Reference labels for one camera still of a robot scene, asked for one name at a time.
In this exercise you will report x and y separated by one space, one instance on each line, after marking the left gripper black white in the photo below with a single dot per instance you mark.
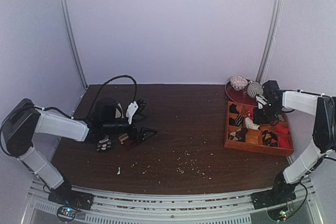
140 139

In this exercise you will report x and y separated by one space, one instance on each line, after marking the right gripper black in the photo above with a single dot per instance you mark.
260 115

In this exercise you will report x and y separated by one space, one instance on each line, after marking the cream white sock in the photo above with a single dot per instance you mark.
251 125

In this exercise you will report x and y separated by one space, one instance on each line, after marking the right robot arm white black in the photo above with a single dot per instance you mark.
322 107

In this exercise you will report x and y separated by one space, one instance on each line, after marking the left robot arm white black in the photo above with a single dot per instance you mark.
27 120

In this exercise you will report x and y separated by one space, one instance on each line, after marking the beige brown striped sock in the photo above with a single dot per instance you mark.
123 129

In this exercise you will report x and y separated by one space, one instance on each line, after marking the black red patterned sock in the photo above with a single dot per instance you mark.
270 139

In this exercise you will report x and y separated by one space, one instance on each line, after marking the grey striped cup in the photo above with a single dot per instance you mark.
254 88

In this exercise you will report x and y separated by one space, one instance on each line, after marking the striped black white sock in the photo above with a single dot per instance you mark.
237 121

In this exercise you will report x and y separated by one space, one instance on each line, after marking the red round tray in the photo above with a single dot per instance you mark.
240 96

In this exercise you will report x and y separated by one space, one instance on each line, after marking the orange wooden compartment box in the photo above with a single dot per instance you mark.
254 137

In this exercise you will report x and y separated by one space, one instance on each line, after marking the black sock in box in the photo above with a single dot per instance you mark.
234 109

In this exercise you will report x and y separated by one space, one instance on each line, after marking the argyle brown sock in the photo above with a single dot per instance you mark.
238 135

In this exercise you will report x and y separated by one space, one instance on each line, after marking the plain red sock in box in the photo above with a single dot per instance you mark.
283 136

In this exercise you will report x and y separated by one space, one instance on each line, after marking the dark teal monkey sock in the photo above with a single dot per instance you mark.
104 144

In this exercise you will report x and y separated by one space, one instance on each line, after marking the white patterned bowl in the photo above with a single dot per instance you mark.
238 83

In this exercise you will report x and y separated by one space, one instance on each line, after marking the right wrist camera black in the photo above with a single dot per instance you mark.
269 87

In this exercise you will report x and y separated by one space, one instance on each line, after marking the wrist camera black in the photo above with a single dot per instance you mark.
104 112
269 87

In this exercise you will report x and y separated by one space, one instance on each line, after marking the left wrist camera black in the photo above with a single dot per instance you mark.
104 112

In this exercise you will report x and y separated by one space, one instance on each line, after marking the right aluminium frame post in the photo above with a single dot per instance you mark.
270 41

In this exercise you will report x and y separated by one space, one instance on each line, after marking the aluminium frame post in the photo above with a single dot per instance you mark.
72 43
270 41

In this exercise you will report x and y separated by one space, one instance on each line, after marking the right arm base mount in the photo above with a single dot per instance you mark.
275 196

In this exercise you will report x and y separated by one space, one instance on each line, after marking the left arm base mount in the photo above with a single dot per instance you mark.
71 198

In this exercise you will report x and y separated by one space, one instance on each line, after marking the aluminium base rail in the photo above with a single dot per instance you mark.
234 207

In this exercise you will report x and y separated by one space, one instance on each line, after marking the left aluminium frame post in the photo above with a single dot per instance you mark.
72 43

